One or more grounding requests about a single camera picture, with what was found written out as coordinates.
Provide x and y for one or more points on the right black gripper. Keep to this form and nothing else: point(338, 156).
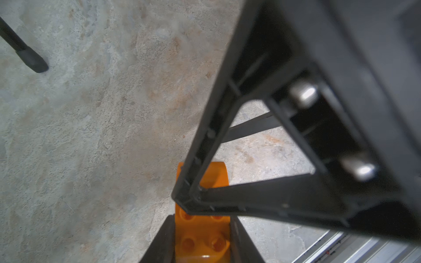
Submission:
point(368, 56)

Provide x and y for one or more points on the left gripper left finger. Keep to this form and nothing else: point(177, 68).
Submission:
point(162, 248)

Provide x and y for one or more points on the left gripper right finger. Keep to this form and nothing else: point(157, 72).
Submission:
point(242, 247)

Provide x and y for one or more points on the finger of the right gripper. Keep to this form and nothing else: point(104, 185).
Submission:
point(266, 80)

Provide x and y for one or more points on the orange curved lego brick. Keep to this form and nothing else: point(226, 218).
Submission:
point(201, 239)

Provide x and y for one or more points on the black perforated music stand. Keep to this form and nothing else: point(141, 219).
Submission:
point(30, 58)

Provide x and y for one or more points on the aluminium mounting rail frame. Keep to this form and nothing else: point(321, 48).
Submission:
point(340, 247)

